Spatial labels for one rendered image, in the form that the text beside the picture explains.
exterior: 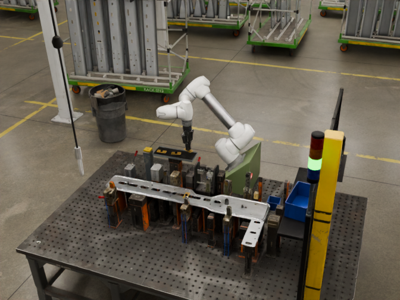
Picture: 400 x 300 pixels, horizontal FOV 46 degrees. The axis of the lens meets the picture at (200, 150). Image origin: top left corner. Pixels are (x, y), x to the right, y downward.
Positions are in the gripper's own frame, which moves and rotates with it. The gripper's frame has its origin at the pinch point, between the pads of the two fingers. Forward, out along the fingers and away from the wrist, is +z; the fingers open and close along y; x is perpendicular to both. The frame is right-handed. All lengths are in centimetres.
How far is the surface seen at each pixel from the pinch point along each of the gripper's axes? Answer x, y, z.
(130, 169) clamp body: -32, 39, 20
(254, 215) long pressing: 80, 8, 26
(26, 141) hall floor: -338, 2, 125
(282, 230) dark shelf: 107, 11, 23
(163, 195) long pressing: 10.5, 38.5, 25.5
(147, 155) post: -32.3, 19.3, 13.5
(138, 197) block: 1, 57, 23
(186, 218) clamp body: 40, 43, 30
